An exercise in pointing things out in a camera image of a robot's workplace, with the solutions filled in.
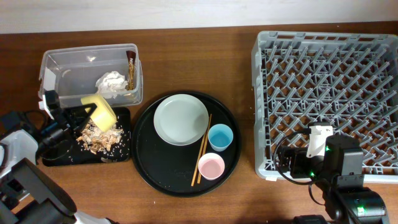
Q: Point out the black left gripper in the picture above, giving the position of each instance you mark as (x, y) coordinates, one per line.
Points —
(77, 124)

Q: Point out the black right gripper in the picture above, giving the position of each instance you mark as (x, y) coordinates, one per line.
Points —
(299, 154)

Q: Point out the yellow bowl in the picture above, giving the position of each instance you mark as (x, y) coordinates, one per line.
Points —
(103, 116)

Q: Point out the food scraps and rice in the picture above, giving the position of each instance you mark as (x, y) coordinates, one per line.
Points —
(107, 144)

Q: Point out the brown coffee sachet wrapper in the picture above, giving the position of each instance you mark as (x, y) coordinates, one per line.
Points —
(131, 56)

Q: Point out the blue cup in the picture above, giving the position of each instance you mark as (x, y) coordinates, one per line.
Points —
(220, 136)

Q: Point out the pink cup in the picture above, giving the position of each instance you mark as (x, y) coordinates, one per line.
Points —
(211, 166)

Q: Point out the pale green plate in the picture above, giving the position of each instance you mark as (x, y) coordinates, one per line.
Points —
(181, 119)

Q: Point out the round black serving tray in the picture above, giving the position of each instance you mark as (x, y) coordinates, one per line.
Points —
(169, 169)

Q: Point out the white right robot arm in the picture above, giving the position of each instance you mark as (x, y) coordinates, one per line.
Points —
(338, 174)

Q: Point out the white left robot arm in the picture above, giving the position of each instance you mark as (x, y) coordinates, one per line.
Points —
(27, 194)

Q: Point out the black rectangular waste tray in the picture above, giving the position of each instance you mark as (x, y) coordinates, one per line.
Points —
(76, 156)

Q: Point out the clear plastic waste bin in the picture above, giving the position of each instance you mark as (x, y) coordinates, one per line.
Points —
(73, 73)

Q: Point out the grey dishwasher rack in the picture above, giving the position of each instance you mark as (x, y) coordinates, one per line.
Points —
(346, 80)

